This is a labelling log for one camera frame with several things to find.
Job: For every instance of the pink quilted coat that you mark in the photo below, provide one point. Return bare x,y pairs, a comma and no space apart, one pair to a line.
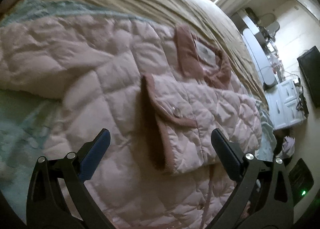
159,90

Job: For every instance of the white air conditioner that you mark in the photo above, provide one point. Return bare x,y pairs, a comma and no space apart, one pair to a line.
311,7

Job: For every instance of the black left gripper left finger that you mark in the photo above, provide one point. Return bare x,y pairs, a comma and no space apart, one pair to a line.
46,206

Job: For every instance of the white dressing table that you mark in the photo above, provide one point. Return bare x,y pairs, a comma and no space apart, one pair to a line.
254,41

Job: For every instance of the white drawer cabinet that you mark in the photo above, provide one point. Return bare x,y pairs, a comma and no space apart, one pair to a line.
283,103

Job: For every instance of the white heart shaped mirror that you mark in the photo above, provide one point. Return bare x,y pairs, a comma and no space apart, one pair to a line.
273,28

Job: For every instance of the clothes on floor right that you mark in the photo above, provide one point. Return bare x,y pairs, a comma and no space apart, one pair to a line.
287,148

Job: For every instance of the black wall television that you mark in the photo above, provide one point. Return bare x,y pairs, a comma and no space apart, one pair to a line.
309,63

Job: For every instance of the light blue cartoon bedsheet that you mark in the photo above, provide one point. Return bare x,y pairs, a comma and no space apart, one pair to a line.
22,123

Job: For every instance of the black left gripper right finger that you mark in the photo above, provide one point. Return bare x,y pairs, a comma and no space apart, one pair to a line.
262,197

